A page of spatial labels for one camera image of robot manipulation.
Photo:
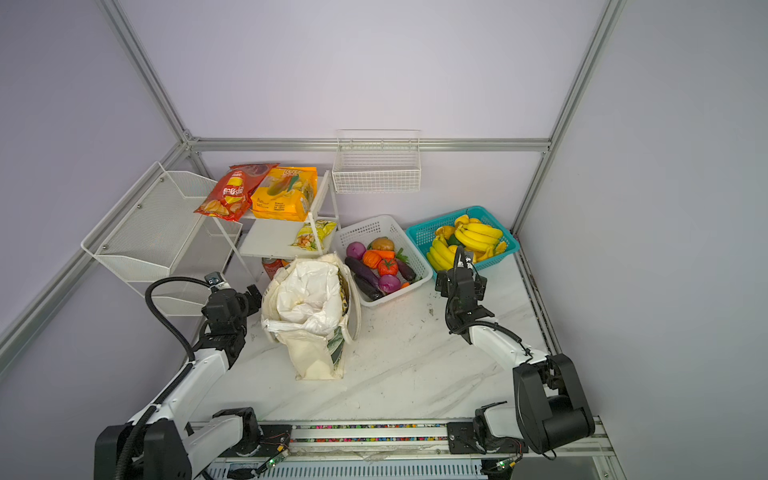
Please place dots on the teal plastic fruit basket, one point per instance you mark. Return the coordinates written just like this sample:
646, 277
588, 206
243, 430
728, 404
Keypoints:
423, 234

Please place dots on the yellow-green corn chips bag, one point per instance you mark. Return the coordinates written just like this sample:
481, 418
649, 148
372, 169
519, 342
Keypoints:
312, 235

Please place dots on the orange-yellow snack bag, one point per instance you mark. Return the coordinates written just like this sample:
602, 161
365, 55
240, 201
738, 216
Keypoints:
286, 193

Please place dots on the toy banana bunch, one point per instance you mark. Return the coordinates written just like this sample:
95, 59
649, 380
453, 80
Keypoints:
479, 237

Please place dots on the white mesh wall shelf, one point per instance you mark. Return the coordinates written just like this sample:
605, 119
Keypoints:
155, 231

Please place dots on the long purple toy eggplant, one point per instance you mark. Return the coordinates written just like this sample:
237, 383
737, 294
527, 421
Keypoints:
358, 268

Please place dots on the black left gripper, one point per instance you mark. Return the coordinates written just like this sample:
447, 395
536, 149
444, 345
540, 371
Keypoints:
246, 301

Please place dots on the purple toy onion front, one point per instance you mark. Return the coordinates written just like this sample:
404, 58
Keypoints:
389, 284

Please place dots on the white plastic grocery bag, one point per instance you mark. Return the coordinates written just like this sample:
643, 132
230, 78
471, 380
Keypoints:
309, 295

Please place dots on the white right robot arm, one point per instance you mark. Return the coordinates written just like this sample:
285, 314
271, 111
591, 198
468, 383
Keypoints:
549, 406

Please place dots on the red toy tomato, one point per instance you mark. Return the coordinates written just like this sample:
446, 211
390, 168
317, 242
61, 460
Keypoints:
388, 267

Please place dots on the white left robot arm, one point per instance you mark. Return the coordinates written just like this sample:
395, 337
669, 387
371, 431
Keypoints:
159, 442

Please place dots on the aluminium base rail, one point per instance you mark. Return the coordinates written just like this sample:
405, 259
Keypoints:
410, 449

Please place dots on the white wire wall basket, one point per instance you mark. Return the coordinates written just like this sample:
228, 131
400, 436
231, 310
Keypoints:
377, 161

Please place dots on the dark purple toy eggplant right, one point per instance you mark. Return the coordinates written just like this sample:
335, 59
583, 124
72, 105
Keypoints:
406, 271

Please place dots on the purple toy onion back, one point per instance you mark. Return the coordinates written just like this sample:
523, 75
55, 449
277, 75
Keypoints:
356, 250

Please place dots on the toy carrot back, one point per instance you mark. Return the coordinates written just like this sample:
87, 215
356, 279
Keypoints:
394, 255

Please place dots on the purple toy onion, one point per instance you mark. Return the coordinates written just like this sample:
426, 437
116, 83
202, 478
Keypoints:
356, 250
389, 284

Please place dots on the orange toy pumpkin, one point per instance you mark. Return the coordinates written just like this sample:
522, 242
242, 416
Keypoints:
371, 259

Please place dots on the brown toy potato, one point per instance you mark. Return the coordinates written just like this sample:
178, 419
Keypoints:
382, 244

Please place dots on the canvas floral tote bag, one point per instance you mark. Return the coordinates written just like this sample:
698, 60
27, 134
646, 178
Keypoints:
316, 358

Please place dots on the red Lays chips bag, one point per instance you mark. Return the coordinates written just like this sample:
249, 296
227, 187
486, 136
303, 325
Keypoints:
230, 199

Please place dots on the red Coke can left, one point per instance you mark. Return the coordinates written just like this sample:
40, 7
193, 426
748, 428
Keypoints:
272, 265

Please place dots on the dark toy eggplant small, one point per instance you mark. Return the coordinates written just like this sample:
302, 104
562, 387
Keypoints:
367, 289

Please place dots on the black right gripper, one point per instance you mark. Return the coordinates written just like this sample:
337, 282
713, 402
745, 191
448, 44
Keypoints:
442, 284

